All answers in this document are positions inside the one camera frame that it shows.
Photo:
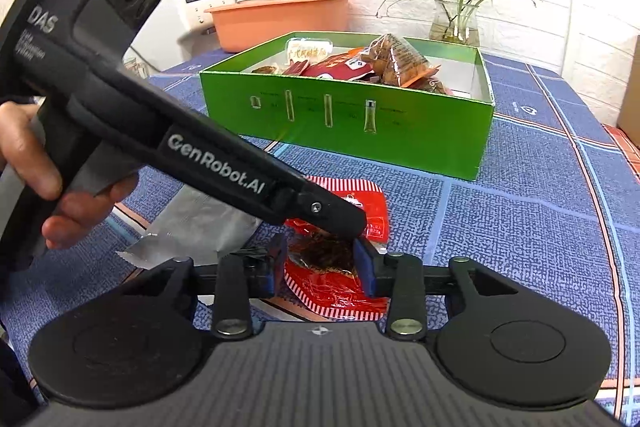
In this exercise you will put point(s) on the white appliance with screen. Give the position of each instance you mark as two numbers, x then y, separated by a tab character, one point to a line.
176	31

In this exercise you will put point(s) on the red snack packet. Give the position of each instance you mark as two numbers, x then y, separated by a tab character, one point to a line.
321	271
346	66

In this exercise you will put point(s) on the red flat snack packet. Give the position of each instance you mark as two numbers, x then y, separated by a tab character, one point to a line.
346	66

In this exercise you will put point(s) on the orange plastic basin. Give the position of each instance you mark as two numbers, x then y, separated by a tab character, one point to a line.
241	26

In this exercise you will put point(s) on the silver foil packet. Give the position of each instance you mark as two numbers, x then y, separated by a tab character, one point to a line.
193	225

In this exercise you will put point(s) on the orange plaid cloth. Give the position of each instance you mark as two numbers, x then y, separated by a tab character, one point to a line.
629	150

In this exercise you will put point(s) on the clear tray snack pack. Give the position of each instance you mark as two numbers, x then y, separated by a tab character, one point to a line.
308	49

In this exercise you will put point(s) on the green cardboard box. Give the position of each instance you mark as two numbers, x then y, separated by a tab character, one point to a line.
438	133

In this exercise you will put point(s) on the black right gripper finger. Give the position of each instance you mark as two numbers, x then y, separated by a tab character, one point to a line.
295	197
241	276
399	278

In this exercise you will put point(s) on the brown pyramid snack bag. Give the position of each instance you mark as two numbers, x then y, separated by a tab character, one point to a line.
396	62

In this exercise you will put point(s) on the brown paper bag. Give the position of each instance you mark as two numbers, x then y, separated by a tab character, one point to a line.
628	119

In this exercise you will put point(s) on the person's left hand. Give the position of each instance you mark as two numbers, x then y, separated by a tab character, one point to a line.
80	212

